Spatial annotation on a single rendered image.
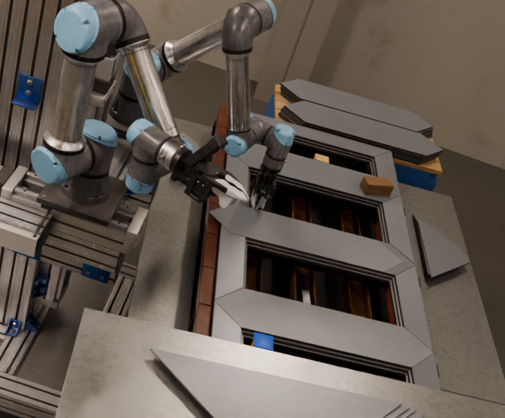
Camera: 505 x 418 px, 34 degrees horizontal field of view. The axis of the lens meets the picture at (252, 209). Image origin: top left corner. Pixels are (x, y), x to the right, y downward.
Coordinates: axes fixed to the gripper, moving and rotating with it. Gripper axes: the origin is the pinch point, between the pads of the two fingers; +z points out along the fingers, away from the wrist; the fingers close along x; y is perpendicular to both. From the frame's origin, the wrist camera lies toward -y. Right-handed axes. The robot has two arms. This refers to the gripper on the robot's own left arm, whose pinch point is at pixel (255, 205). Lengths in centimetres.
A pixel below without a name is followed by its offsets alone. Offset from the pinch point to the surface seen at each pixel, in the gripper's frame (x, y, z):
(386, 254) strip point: 51, 8, 1
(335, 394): 16, 103, -22
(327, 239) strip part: 27.9, 8.3, 0.8
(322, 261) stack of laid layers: 25.8, 19.8, 2.5
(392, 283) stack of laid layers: 52, 22, 2
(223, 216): -11.5, 10.5, 0.7
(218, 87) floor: -4, -241, 87
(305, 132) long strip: 22, -64, 1
